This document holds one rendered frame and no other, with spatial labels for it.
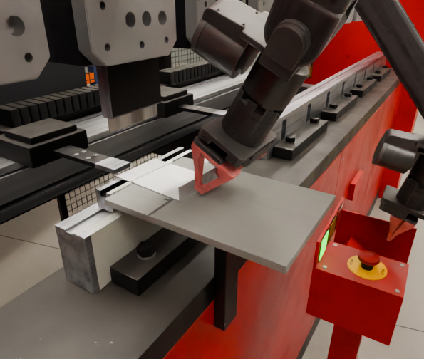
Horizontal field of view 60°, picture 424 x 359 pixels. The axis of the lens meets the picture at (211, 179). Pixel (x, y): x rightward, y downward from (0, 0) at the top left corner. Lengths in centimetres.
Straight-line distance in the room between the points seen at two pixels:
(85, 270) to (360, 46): 230
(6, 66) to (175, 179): 28
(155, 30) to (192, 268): 34
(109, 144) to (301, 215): 51
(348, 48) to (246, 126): 221
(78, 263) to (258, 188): 27
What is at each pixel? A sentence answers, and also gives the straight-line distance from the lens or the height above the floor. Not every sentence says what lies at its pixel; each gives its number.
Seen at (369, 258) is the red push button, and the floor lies 81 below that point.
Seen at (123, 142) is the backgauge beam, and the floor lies 94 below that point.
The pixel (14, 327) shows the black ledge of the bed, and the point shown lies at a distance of 55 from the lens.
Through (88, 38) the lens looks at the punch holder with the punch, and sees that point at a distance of 43.
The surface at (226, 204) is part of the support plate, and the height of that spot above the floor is 100.
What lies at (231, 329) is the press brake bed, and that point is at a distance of 71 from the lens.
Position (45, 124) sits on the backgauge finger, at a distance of 76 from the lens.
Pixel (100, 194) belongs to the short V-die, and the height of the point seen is 99.
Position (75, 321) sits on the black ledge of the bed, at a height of 88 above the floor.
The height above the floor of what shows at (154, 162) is 100.
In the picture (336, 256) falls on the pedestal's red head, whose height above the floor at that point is 78.
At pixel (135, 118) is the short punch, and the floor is 109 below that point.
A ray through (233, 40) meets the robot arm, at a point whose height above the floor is 120.
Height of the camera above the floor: 124
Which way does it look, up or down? 26 degrees down
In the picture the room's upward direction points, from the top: straight up
